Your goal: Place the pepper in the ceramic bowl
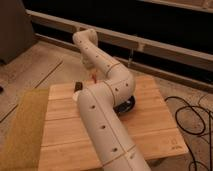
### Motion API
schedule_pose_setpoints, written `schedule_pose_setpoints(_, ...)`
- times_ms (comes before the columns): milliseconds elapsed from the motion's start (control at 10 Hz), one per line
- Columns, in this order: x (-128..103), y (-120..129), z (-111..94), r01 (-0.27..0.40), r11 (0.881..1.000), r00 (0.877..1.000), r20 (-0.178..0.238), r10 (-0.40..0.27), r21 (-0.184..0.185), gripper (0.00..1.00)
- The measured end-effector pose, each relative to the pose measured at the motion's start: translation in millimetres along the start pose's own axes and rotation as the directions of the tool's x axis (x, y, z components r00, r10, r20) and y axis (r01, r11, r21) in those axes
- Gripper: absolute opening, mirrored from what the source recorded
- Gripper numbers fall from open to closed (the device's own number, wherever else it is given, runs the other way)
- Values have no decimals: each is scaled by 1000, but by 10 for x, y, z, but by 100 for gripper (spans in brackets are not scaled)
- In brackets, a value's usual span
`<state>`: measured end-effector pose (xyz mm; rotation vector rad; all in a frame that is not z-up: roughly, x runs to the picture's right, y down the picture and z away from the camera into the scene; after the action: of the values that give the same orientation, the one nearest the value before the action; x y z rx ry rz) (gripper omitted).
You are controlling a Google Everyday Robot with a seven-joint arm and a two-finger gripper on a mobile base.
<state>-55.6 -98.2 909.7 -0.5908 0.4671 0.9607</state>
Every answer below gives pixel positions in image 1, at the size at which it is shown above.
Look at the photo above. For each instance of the grey cabinet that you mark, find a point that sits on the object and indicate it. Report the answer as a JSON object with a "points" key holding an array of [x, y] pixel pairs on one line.
{"points": [[16, 31]]}

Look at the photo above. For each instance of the dark ceramic bowl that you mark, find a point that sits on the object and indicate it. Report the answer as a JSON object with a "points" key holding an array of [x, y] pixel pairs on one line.
{"points": [[125, 106]]}

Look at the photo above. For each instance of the white round cup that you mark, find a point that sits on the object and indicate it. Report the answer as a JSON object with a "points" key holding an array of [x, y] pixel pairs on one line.
{"points": [[75, 96]]}

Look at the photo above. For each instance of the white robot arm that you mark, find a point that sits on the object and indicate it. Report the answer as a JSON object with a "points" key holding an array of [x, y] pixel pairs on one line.
{"points": [[112, 142]]}

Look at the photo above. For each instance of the black small block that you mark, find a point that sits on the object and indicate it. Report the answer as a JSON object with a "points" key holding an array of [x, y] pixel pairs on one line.
{"points": [[78, 86]]}

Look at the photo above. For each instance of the wooden board table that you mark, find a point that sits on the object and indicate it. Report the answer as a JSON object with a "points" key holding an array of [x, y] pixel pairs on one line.
{"points": [[67, 147]]}

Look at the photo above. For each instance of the yellow-brown mat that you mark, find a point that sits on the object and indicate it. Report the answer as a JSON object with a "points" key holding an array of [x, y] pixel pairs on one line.
{"points": [[21, 149]]}

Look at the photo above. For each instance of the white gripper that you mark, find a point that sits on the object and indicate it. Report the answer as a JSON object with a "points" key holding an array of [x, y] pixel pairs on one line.
{"points": [[88, 64]]}

